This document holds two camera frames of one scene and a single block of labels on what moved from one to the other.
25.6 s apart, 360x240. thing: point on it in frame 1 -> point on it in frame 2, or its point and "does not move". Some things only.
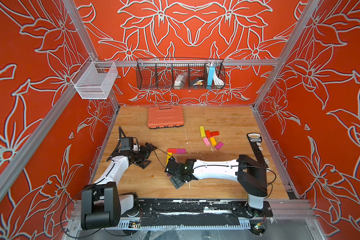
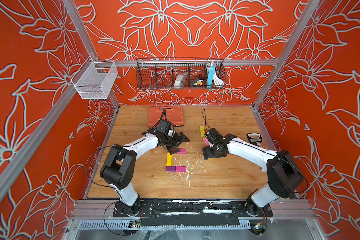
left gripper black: x=145 y=153 -> x=175 y=136
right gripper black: x=174 y=181 -> x=206 y=154
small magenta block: x=181 y=151 does not move
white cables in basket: x=217 y=80 does not move
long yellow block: x=169 y=155 does not move
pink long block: x=206 y=141 does not move
